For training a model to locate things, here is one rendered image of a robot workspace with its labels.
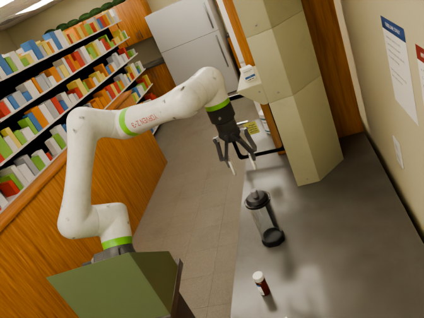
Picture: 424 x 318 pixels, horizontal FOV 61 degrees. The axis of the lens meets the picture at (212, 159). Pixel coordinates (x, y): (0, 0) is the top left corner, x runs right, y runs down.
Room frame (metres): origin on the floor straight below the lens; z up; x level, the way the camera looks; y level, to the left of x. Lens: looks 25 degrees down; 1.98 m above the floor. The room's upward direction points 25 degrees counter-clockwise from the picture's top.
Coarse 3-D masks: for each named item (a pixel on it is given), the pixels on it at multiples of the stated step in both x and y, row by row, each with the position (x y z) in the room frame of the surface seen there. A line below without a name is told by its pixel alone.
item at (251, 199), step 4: (252, 192) 1.21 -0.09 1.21; (256, 192) 1.21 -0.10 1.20; (260, 192) 1.22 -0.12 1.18; (264, 192) 1.22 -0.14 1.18; (248, 196) 1.24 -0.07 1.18; (252, 196) 1.21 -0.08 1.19; (256, 196) 1.20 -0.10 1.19; (260, 196) 1.20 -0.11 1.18; (264, 196) 1.19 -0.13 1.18; (248, 200) 1.21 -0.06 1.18; (252, 200) 1.20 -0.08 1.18; (256, 200) 1.19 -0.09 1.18; (260, 200) 1.18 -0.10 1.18; (264, 200) 1.18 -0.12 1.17; (248, 204) 1.20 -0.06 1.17; (252, 204) 1.18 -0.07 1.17; (256, 204) 1.18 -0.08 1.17
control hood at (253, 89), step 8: (256, 72) 1.69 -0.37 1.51; (240, 80) 1.67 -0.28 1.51; (256, 80) 1.57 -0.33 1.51; (240, 88) 1.55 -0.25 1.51; (248, 88) 1.52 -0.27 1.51; (256, 88) 1.51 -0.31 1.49; (248, 96) 1.52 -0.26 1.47; (256, 96) 1.51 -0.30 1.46; (264, 96) 1.50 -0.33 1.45; (264, 104) 1.51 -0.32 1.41
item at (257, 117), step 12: (240, 108) 1.88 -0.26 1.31; (252, 108) 1.85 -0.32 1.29; (264, 108) 1.82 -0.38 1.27; (240, 120) 1.89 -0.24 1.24; (252, 120) 1.86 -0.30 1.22; (264, 120) 1.83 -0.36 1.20; (240, 132) 1.90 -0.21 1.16; (252, 132) 1.87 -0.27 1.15; (264, 132) 1.84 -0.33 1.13; (276, 132) 1.81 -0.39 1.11; (240, 144) 1.91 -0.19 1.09; (264, 144) 1.85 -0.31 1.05; (276, 144) 1.82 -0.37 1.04
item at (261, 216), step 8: (264, 208) 1.17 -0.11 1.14; (272, 208) 1.20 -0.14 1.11; (256, 216) 1.18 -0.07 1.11; (264, 216) 1.17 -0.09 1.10; (272, 216) 1.18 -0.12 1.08; (256, 224) 1.20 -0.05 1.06; (264, 224) 1.17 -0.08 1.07; (272, 224) 1.17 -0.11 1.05; (264, 232) 1.18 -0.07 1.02; (272, 232) 1.17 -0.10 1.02; (280, 232) 1.19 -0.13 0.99; (264, 240) 1.19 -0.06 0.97; (272, 240) 1.17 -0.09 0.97
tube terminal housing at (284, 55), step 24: (288, 24) 1.50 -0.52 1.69; (264, 48) 1.48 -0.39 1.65; (288, 48) 1.49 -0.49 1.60; (312, 48) 1.54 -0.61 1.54; (264, 72) 1.49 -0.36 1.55; (288, 72) 1.47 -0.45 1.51; (312, 72) 1.53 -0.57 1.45; (288, 96) 1.47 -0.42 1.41; (312, 96) 1.51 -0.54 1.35; (288, 120) 1.48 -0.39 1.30; (312, 120) 1.49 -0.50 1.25; (288, 144) 1.49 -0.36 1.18; (312, 144) 1.47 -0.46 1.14; (336, 144) 1.54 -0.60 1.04; (312, 168) 1.47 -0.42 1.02
